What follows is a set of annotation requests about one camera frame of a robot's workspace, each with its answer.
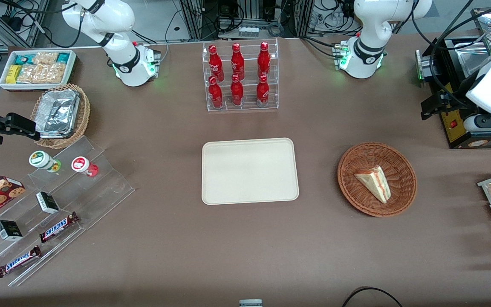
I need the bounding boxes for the triangular sandwich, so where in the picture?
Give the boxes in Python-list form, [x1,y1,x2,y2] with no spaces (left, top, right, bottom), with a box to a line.
[354,166,392,204]

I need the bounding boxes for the light wicker basket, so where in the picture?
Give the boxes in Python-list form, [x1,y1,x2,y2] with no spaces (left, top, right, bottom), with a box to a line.
[31,84,90,149]

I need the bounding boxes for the round brown wicker basket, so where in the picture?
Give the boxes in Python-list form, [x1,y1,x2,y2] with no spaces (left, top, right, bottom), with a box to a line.
[337,142,418,217]

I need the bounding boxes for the beige plastic tray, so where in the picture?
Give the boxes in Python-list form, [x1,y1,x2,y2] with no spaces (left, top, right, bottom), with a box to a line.
[202,137,300,206]

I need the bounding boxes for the aluminium foil containers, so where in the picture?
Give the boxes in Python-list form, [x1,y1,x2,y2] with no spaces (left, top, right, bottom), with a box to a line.
[36,89,80,139]

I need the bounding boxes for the green lidded cup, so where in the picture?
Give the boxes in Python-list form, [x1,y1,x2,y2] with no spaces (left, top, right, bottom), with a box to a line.
[29,151,61,173]

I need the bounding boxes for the black food warmer machine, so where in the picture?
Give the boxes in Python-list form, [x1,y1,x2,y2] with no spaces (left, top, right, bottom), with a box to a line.
[415,36,491,150]

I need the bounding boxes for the white plastic snack bin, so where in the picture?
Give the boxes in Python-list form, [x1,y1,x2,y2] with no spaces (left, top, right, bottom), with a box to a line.
[0,50,77,91]

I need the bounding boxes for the yellow snack packet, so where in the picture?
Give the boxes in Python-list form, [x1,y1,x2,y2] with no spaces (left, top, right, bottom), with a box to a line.
[6,65,22,84]

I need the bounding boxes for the large clear bag of crackers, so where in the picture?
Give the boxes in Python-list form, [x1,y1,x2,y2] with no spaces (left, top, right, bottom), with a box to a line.
[17,63,66,84]

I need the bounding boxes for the red lidded cup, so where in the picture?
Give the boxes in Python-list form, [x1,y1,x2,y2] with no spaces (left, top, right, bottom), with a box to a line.
[71,156,99,177]

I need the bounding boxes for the small black box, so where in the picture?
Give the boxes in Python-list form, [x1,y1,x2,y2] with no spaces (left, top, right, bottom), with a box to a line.
[0,220,23,241]
[36,192,60,214]

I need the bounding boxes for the clear acrylic stepped stand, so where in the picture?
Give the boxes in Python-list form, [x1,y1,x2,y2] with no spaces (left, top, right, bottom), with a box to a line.
[0,136,136,287]

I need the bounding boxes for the snickers chocolate bar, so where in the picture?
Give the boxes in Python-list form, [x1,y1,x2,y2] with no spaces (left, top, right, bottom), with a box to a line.
[0,246,41,278]
[39,212,79,243]

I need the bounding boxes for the red cola bottle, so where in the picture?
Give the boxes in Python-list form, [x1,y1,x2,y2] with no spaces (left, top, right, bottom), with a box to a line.
[208,76,223,108]
[230,75,244,106]
[256,75,270,107]
[231,43,245,81]
[208,45,225,82]
[257,42,271,78]

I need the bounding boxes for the clear acrylic bottle rack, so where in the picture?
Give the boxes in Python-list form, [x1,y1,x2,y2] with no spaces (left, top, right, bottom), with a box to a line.
[202,38,279,112]

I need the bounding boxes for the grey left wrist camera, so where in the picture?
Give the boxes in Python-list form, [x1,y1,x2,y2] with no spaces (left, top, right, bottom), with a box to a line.
[463,112,491,133]

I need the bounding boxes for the black cable loop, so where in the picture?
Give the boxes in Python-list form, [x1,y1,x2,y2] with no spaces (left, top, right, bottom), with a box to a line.
[341,287,404,307]

